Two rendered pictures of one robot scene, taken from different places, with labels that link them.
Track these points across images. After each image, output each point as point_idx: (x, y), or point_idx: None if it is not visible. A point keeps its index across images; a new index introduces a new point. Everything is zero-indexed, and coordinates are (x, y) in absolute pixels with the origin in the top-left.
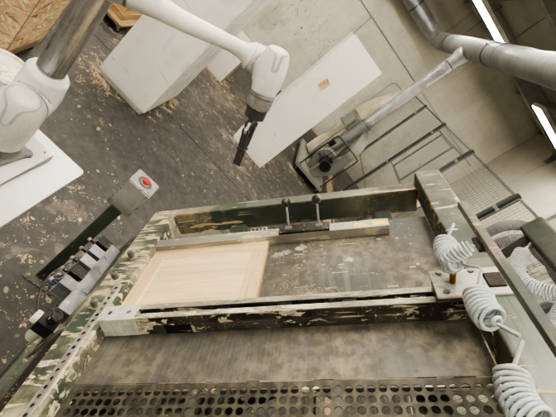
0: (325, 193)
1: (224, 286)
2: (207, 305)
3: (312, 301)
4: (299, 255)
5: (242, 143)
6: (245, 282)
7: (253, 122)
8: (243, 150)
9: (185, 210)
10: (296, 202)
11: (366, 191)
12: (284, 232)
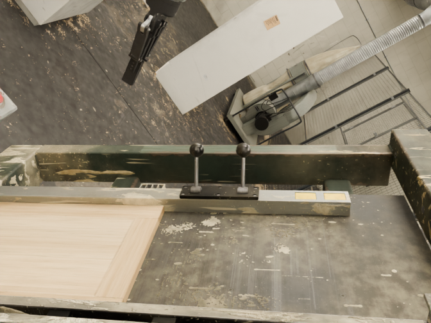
0: (258, 145)
1: (77, 272)
2: (31, 306)
3: (213, 322)
4: (207, 233)
5: (138, 48)
6: (111, 269)
7: (158, 15)
8: (138, 59)
9: (53, 147)
10: (214, 153)
11: (319, 149)
12: (188, 195)
